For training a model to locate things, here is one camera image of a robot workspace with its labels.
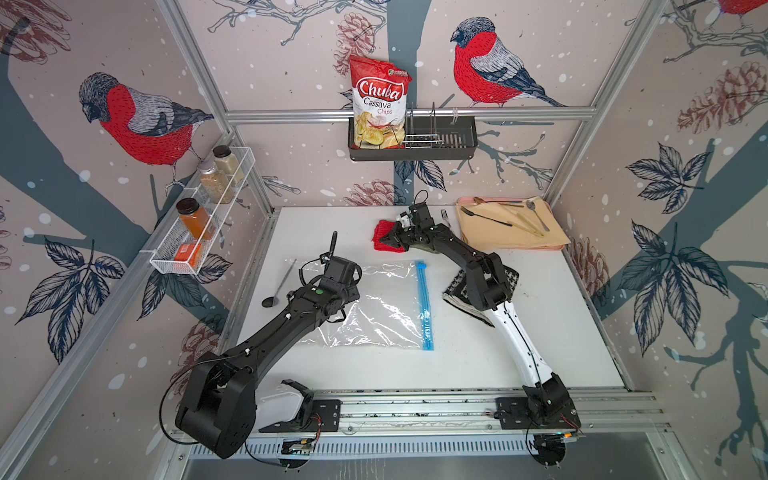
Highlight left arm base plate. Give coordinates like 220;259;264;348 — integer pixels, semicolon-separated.
254;399;342;433

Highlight pink tray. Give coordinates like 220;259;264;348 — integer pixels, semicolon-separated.
456;196;529;208

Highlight beige cloth napkin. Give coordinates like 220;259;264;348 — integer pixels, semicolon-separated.
456;197;571;251

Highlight beige spice jar middle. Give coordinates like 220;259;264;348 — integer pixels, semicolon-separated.
198;160;235;204

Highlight olive green knitted scarf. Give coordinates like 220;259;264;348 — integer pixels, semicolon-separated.
411;239;448;255

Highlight gold spoon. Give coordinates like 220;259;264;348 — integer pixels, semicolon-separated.
472;196;526;208

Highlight clear acrylic wall shelf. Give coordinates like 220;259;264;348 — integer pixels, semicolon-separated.
150;146;255;278

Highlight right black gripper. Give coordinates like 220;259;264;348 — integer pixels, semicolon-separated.
375;222;419;252

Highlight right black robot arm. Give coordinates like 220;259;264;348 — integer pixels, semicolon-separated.
373;221;581;430

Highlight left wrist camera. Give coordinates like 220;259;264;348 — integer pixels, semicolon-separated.
324;256;362;287

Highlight clear plastic vacuum bag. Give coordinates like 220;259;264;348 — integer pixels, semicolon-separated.
300;260;434;351

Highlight black fork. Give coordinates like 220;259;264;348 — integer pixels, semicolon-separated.
460;206;517;227

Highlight black spoon on table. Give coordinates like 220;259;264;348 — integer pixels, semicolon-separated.
261;259;296;308

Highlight orange spice jar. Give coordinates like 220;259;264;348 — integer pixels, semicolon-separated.
175;197;215;240

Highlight beige tongs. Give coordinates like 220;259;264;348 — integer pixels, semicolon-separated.
501;203;544;237

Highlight red knitted scarf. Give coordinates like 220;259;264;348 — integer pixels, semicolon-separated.
372;220;405;253

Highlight small orange box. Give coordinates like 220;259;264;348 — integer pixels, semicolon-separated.
173;242;204;268

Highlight white handled fork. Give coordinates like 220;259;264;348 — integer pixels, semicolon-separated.
441;209;452;229

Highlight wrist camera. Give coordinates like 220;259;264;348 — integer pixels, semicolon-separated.
399;202;435;230
324;256;362;287

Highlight beige spice jar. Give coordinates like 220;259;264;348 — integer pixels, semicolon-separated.
198;160;235;204
212;145;245;185

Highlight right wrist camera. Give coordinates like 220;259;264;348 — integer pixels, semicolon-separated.
399;202;435;230

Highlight silver spoon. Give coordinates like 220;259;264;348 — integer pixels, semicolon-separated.
525;200;550;232

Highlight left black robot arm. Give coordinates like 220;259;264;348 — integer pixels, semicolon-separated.
174;267;362;459

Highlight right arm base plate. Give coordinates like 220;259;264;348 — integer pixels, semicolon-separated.
494;396;582;431

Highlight black white houndstooth scarf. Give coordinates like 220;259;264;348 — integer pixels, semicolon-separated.
442;266;519;328

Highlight beige spice jar rear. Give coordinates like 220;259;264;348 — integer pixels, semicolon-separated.
212;145;245;185

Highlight black wall basket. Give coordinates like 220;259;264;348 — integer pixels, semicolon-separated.
348;116;478;162

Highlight red Chuba chips bag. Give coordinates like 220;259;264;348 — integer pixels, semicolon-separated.
349;56;412;150

